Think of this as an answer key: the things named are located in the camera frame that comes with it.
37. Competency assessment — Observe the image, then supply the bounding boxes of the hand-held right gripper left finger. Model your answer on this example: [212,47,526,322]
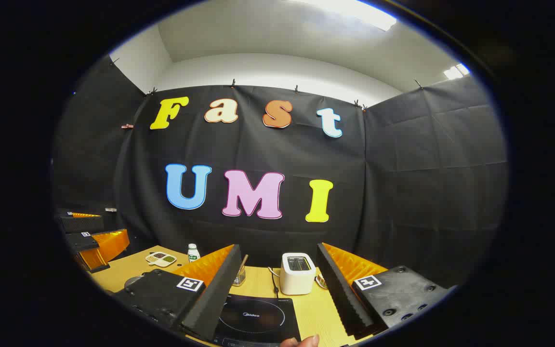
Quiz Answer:
[114,244,243,342]

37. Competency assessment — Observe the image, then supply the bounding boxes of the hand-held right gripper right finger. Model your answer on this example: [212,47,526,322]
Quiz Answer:
[316,242,451,340]

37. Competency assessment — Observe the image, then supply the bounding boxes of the black induction cooktop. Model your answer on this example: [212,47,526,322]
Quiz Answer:
[212,294,302,347]

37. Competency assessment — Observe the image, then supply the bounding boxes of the white toaster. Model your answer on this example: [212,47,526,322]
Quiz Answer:
[279,253,317,295]

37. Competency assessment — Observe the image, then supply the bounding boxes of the white divided plate of beans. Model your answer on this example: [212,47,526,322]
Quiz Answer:
[145,251,177,267]

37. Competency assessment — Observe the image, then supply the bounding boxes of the black backdrop cloth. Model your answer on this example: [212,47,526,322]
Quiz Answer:
[52,55,508,290]

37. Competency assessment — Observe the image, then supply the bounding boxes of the row of black cloth clamps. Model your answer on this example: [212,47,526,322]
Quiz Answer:
[109,57,425,111]

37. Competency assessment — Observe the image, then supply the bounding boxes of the small ceiling light panel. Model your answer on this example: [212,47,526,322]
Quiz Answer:
[444,64,470,80]

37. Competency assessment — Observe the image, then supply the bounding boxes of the large ceiling light panel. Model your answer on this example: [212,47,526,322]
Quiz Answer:
[302,0,397,31]

